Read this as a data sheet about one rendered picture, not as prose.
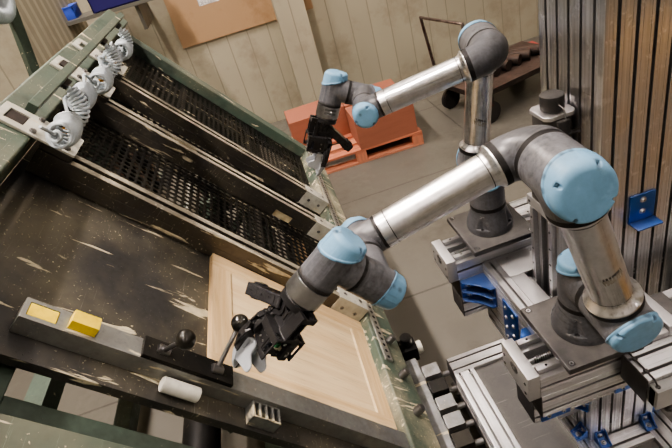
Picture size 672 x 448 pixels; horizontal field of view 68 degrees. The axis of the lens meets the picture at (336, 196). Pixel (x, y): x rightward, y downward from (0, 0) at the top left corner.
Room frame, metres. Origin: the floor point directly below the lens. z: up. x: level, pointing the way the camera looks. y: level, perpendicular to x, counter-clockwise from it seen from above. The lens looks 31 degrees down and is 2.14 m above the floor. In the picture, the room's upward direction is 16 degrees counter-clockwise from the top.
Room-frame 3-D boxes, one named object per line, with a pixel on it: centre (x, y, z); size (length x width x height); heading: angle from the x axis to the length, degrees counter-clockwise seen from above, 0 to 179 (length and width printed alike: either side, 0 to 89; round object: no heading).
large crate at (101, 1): (5.00, 1.32, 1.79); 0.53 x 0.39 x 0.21; 95
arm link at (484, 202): (1.36, -0.48, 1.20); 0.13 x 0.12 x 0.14; 171
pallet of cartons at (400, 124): (4.32, -0.30, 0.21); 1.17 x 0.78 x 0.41; 95
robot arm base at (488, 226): (1.35, -0.48, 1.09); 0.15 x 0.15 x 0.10
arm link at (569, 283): (0.85, -0.52, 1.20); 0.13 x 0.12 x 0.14; 1
